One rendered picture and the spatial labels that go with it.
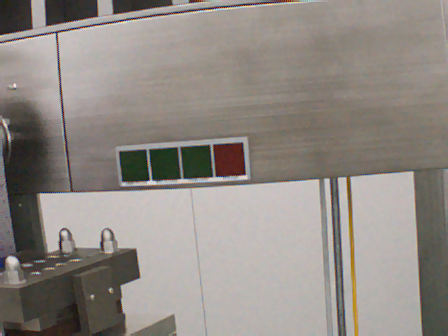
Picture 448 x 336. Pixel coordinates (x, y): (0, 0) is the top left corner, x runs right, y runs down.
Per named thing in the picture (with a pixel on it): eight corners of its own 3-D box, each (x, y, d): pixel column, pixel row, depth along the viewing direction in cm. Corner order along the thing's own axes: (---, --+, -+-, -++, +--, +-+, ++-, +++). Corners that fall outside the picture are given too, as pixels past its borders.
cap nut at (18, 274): (0, 284, 171) (-4, 257, 171) (12, 280, 175) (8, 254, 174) (17, 284, 170) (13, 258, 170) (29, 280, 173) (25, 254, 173)
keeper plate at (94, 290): (81, 334, 182) (71, 275, 182) (109, 322, 191) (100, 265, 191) (93, 335, 181) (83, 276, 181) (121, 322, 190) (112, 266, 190)
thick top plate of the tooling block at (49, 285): (-50, 318, 175) (-55, 284, 174) (70, 276, 210) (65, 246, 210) (24, 322, 167) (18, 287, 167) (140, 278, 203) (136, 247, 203)
